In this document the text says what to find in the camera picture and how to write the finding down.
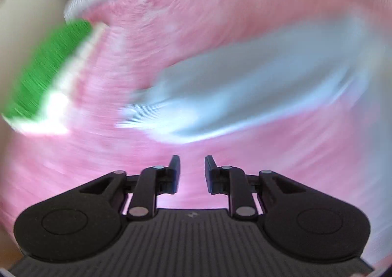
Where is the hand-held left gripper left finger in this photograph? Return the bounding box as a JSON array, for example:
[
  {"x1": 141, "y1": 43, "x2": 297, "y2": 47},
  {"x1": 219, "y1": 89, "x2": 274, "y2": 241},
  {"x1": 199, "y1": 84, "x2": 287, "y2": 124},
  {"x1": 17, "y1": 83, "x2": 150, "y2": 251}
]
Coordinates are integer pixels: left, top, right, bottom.
[{"x1": 78, "y1": 155, "x2": 181, "y2": 220}]

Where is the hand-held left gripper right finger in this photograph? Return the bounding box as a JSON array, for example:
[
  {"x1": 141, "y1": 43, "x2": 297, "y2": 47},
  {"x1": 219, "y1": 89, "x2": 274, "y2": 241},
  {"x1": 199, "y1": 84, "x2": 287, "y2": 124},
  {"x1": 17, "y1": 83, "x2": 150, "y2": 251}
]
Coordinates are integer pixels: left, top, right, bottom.
[{"x1": 205, "y1": 155, "x2": 307, "y2": 220}]

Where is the light blue garment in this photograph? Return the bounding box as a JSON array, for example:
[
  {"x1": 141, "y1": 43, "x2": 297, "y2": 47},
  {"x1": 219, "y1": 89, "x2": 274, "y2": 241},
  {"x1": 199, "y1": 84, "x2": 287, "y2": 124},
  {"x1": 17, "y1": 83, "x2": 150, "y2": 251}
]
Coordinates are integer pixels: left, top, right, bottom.
[{"x1": 116, "y1": 15, "x2": 386, "y2": 144}]

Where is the white folded cloth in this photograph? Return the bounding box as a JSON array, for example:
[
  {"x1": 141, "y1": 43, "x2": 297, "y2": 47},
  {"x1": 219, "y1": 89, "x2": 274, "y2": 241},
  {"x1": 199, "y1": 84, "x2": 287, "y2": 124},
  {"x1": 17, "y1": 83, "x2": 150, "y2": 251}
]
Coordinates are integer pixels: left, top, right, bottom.
[{"x1": 12, "y1": 22, "x2": 108, "y2": 135}]

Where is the pink fluffy blanket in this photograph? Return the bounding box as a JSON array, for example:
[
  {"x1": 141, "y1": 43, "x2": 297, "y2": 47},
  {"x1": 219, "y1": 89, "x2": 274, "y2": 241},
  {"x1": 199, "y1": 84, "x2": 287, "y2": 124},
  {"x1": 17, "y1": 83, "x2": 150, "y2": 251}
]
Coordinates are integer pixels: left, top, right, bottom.
[{"x1": 0, "y1": 0, "x2": 392, "y2": 274}]

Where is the green cloth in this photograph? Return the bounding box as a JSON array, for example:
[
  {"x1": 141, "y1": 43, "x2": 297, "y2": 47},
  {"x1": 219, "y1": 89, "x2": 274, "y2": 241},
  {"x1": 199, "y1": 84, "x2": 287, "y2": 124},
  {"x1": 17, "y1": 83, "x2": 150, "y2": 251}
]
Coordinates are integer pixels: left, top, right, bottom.
[{"x1": 1, "y1": 18, "x2": 94, "y2": 120}]

